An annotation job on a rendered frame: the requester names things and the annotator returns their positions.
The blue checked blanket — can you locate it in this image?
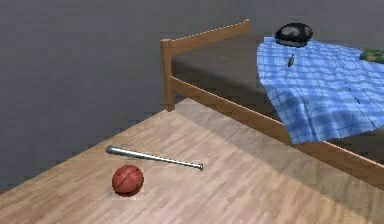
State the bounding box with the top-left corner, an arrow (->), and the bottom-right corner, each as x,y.
256,36 -> 384,145

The green patterned pillow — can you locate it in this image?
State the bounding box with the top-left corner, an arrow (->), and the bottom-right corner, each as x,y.
358,48 -> 384,65

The wooden bed with grey mattress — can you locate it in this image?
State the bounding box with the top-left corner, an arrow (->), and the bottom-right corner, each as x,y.
159,18 -> 384,192

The silver baseball bat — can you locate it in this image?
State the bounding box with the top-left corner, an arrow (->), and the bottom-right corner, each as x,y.
105,145 -> 204,171

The orange basketball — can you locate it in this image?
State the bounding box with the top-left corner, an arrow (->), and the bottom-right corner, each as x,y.
111,164 -> 145,197

